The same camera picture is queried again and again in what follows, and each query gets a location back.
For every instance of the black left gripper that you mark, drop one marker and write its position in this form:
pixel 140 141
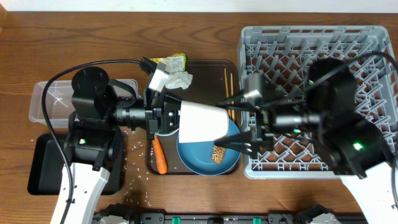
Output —
pixel 159 114

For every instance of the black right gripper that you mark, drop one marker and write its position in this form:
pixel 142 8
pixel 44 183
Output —
pixel 264 126

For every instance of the white tissue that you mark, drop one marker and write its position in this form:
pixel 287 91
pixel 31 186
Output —
pixel 179 79

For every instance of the white paper cup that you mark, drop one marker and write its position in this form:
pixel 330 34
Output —
pixel 202 123

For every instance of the yellow green snack wrapper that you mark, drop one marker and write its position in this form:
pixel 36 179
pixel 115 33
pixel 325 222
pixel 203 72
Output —
pixel 177 62

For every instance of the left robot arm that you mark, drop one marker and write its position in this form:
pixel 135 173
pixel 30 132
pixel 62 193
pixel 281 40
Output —
pixel 95 140

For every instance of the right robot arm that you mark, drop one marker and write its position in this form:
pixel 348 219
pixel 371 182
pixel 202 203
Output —
pixel 350 145

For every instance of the grey dishwasher rack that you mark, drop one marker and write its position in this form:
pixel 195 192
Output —
pixel 283 55

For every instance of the light blue rice bowl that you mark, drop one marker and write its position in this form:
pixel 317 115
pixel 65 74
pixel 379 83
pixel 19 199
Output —
pixel 167 134

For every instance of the brown food scrap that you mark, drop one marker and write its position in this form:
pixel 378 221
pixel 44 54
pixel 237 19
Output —
pixel 218 154

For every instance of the brown serving tray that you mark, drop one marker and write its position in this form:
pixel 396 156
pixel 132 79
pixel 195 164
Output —
pixel 208 88

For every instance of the orange carrot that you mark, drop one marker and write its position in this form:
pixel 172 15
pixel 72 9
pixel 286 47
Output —
pixel 159 156

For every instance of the wooden chopstick left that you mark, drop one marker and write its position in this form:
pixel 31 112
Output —
pixel 226 88

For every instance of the blue plate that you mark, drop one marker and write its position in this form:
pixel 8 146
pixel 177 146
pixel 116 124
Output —
pixel 196 156

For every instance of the clear plastic bin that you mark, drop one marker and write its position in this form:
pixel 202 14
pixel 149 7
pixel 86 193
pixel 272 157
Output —
pixel 60 102

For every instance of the black bin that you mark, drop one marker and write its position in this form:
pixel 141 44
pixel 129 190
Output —
pixel 46 170

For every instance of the black front rail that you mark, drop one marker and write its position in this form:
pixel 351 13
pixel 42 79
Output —
pixel 119 213

